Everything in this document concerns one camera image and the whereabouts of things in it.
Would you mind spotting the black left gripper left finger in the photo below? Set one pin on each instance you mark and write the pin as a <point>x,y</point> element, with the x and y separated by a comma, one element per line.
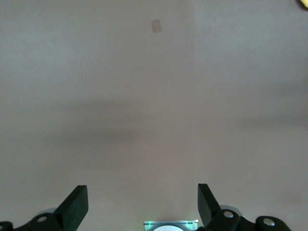
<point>72,211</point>

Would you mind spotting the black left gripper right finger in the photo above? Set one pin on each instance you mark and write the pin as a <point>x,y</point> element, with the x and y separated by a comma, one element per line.
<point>209,211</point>

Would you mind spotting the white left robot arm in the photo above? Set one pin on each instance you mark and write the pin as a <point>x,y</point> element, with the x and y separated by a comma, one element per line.
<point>168,228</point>

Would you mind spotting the small brown tape patch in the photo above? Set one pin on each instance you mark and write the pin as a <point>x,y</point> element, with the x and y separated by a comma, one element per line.
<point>156,25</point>

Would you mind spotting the yellow quilted oven mitt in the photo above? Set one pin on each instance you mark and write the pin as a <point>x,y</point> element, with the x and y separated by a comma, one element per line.
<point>303,3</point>

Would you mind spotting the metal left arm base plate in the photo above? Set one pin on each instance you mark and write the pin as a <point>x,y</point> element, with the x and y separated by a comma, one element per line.
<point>149,225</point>

